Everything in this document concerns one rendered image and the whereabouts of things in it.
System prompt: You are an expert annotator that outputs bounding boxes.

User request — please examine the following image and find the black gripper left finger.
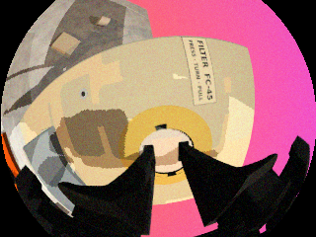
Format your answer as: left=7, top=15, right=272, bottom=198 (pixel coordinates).
left=58, top=146, right=155, bottom=236

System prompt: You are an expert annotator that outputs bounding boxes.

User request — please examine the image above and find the small white cylinder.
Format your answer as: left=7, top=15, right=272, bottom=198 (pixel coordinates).
left=96, top=16, right=110, bottom=27

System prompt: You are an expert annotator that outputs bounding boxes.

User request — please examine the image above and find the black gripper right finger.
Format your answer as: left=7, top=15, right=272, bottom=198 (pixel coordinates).
left=179, top=142, right=277, bottom=226

